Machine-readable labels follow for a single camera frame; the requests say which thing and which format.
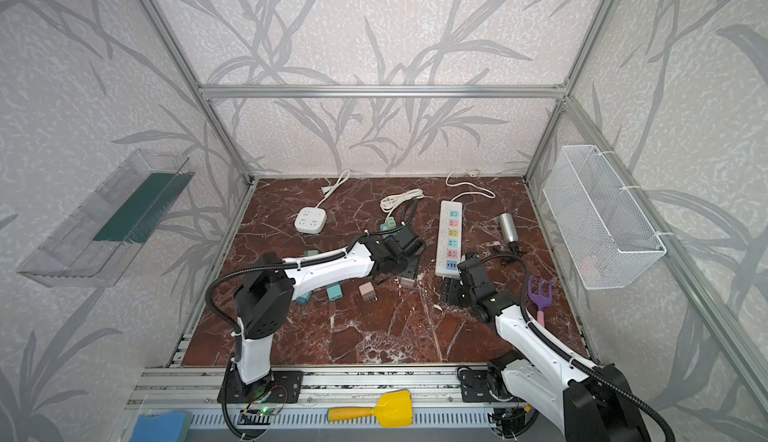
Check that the teal plug adapter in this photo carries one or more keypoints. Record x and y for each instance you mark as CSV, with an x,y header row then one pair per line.
x,y
334,292
304,298

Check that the white long power strip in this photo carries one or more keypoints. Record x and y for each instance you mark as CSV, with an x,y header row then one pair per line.
x,y
448,248

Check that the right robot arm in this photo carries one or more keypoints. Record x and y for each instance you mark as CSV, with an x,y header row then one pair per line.
x,y
586,401

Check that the purple pink toy rake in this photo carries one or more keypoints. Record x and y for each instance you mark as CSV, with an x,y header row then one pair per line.
x,y
540,292

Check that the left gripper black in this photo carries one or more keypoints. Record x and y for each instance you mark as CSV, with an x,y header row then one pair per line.
x,y
405,265

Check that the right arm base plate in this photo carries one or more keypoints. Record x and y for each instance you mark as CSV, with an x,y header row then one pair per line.
x,y
479,385

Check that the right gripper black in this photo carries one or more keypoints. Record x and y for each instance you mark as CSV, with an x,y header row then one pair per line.
x,y
455,289

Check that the white wire basket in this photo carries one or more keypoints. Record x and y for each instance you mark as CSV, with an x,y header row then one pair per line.
x,y
608,236

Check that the yellow toy shovel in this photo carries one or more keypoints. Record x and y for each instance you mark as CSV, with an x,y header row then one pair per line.
x,y
392,410

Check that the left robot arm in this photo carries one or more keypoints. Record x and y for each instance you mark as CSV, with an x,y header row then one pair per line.
x,y
255,301

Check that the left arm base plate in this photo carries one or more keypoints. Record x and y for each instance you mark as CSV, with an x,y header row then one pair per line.
x,y
280,387

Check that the silver hair dryer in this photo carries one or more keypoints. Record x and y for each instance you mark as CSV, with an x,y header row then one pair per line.
x,y
509,232

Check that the teal plug adapter lower centre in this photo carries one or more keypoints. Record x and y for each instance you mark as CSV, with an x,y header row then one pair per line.
x,y
334,292

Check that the clear plastic wall shelf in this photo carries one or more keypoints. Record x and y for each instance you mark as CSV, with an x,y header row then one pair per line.
x,y
94,246

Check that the teal plug adapter lower left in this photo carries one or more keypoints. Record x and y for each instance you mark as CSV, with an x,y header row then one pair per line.
x,y
304,298

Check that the pink plug adapter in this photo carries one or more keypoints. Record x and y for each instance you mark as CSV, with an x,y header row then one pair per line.
x,y
408,283
367,291

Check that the white square power strip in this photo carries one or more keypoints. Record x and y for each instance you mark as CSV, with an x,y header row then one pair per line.
x,y
310,220

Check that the blue sponge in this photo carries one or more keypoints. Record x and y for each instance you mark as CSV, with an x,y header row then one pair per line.
x,y
164,427

